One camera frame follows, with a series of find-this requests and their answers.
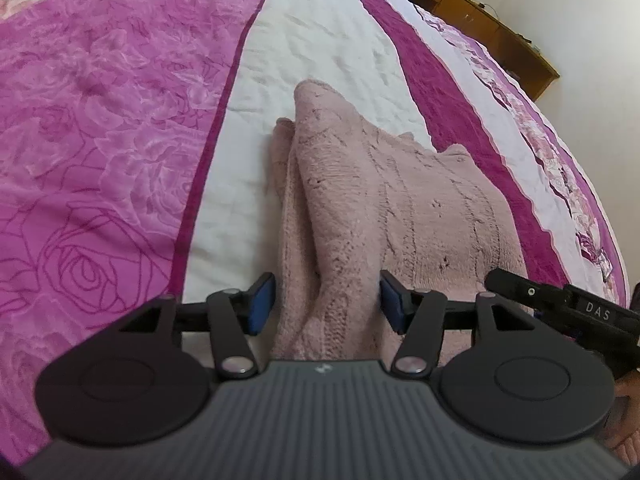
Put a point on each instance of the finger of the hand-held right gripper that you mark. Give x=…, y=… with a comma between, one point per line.
x=520, y=289

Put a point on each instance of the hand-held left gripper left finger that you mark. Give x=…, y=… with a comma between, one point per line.
x=262, y=305

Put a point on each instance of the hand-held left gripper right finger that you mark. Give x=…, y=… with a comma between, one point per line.
x=392, y=305

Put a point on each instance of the pink knitted sweater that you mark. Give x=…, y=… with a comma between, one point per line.
x=400, y=220

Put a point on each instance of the person's right hand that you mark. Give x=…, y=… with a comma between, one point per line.
x=627, y=410

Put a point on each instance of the pink floral striped blanket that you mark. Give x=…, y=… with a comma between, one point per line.
x=100, y=160

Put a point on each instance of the long wooden cabinet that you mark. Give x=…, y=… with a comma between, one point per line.
x=470, y=15

